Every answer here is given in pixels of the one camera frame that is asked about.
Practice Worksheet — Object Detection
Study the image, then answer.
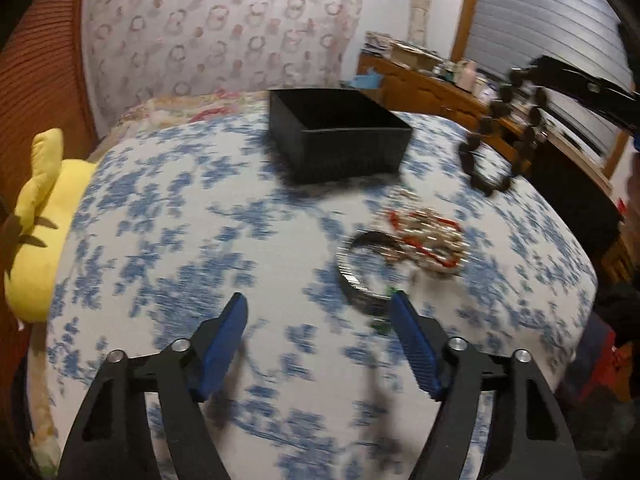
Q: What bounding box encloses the wooden side cabinet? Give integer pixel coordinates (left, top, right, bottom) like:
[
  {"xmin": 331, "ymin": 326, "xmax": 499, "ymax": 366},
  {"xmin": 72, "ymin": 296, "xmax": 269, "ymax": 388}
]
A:
[{"xmin": 356, "ymin": 54, "xmax": 626, "ymax": 281}]

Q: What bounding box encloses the black jewelry box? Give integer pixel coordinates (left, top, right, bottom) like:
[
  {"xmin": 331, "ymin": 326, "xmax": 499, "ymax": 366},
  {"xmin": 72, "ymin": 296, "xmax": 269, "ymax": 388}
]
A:
[{"xmin": 268, "ymin": 87, "xmax": 413, "ymax": 184}]

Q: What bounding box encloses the pink floral bedspread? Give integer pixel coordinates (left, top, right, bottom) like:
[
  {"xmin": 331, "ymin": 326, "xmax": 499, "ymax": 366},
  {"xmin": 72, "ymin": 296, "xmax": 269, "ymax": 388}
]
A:
[{"xmin": 112, "ymin": 89, "xmax": 281, "ymax": 131}]

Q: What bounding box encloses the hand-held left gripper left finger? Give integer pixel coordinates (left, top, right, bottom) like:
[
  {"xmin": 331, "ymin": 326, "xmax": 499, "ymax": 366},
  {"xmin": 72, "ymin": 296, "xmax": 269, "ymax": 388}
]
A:
[{"xmin": 59, "ymin": 291, "xmax": 249, "ymax": 480}]

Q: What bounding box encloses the cardboard box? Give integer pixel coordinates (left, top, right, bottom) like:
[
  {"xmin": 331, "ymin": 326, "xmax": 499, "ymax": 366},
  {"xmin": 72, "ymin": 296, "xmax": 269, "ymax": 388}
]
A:
[{"xmin": 390, "ymin": 42, "xmax": 441, "ymax": 70}]

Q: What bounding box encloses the grey window blind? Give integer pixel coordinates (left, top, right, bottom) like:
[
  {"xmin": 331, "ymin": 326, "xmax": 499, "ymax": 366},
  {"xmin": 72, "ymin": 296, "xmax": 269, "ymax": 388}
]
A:
[{"xmin": 467, "ymin": 0, "xmax": 636, "ymax": 161}]

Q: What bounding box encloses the red bead bracelet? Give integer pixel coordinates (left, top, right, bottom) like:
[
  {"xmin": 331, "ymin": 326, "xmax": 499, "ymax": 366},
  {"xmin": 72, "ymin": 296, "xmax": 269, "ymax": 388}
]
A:
[{"xmin": 387, "ymin": 210, "xmax": 462, "ymax": 268}]

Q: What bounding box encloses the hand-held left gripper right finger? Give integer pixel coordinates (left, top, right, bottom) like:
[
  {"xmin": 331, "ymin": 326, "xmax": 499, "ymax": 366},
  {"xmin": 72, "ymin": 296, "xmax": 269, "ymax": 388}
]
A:
[{"xmin": 389, "ymin": 290, "xmax": 585, "ymax": 480}]

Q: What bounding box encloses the blue plastic bag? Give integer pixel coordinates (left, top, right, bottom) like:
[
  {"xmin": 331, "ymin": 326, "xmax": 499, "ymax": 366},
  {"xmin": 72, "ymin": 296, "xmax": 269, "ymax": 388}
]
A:
[{"xmin": 351, "ymin": 67, "xmax": 385, "ymax": 92}]

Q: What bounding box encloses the wooden louvred wardrobe door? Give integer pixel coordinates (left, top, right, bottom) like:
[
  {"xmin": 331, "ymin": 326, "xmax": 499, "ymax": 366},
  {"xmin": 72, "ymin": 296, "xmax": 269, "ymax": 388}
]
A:
[{"xmin": 0, "ymin": 0, "xmax": 101, "ymax": 436}]

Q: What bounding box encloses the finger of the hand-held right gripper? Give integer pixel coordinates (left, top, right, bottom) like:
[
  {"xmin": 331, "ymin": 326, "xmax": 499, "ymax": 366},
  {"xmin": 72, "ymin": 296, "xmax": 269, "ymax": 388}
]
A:
[{"xmin": 527, "ymin": 54, "xmax": 640, "ymax": 130}]

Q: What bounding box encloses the dark brown bead bracelet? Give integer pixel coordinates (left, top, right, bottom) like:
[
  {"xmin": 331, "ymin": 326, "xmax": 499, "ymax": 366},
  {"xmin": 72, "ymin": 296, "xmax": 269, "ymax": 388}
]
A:
[{"xmin": 457, "ymin": 67, "xmax": 551, "ymax": 196}]

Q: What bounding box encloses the blue floral blanket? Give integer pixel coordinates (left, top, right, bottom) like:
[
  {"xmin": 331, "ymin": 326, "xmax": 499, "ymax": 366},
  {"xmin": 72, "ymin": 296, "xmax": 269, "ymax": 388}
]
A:
[{"xmin": 27, "ymin": 105, "xmax": 598, "ymax": 480}]

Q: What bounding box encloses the yellow plush toy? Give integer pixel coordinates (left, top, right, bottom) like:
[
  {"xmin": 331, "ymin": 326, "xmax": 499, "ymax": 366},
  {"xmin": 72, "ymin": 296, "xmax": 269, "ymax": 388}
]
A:
[{"xmin": 4, "ymin": 128, "xmax": 93, "ymax": 323}]

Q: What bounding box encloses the beige window curtain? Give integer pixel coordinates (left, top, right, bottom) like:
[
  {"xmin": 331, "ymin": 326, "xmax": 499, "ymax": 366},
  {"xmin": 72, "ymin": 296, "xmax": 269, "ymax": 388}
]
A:
[{"xmin": 407, "ymin": 0, "xmax": 434, "ymax": 45}]

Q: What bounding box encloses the white pearl bracelet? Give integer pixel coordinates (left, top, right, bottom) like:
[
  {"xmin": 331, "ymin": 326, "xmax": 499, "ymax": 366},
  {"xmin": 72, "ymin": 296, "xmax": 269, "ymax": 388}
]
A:
[{"xmin": 380, "ymin": 204, "xmax": 471, "ymax": 277}]

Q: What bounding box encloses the circle pattern sheer curtain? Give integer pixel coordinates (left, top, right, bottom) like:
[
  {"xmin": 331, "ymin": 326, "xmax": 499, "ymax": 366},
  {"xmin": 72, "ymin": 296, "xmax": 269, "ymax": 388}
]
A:
[{"xmin": 82, "ymin": 0, "xmax": 363, "ymax": 126}]

